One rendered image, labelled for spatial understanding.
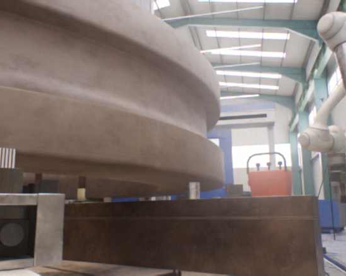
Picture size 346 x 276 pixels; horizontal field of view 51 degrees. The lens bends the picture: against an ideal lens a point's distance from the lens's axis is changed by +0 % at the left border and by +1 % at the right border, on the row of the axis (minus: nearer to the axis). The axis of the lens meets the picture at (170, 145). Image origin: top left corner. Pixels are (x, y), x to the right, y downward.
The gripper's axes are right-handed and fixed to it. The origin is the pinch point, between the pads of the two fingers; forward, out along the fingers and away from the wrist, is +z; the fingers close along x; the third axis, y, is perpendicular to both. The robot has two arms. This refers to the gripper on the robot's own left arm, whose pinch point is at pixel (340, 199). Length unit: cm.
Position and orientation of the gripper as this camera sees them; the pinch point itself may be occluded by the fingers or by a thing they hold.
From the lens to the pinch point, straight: 206.9
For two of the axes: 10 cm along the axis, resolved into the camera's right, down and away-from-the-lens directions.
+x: -6.1, -1.4, -7.8
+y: -7.9, 1.2, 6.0
